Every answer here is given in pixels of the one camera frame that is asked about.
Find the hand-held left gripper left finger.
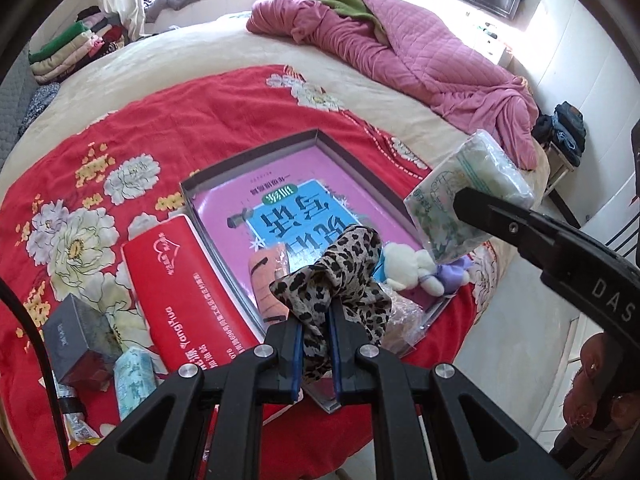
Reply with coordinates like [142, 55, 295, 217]
[65, 317, 306, 480]

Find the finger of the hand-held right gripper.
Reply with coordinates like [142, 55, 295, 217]
[452, 187, 621, 273]

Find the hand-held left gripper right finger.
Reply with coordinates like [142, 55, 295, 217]
[327, 300, 576, 480]

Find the clear plastic bag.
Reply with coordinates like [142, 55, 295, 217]
[382, 290, 441, 358]

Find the pink striped cloth item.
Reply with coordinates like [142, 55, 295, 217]
[248, 244, 291, 323]

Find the leopard print scrunchie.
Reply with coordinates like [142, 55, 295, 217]
[269, 225, 396, 383]

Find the white plush bear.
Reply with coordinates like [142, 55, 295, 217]
[381, 242, 436, 291]

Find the red tissue pack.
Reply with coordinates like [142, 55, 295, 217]
[121, 214, 266, 376]

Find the teal tissue packet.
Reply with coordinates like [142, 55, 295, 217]
[114, 347, 160, 423]

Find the dark shallow box tray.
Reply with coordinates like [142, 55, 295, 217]
[179, 129, 458, 413]

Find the black box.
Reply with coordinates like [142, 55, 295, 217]
[41, 292, 123, 393]

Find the snack packet with black band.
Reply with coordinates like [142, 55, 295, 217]
[50, 382, 101, 451]

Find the person's right hand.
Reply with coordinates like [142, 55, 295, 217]
[562, 334, 628, 431]

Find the white cabinet door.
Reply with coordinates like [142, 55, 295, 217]
[575, 167, 640, 261]

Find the metal stool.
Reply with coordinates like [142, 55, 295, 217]
[542, 142, 583, 228]

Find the pile of dark clothes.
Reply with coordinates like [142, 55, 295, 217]
[531, 101, 587, 168]

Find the pink quilted quilt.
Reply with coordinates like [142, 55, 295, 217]
[246, 0, 541, 171]

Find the red floral blanket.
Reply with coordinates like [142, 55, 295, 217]
[0, 64, 506, 466]

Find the beige bedspread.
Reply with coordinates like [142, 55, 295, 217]
[0, 22, 548, 281]

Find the dark patterned cloth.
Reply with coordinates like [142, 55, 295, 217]
[19, 82, 61, 136]

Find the grey quilted headboard cover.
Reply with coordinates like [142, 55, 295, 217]
[0, 50, 33, 161]

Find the stack of folded clothes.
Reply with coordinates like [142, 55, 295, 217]
[28, 6, 126, 85]

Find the black cable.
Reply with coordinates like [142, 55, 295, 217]
[0, 277, 68, 480]

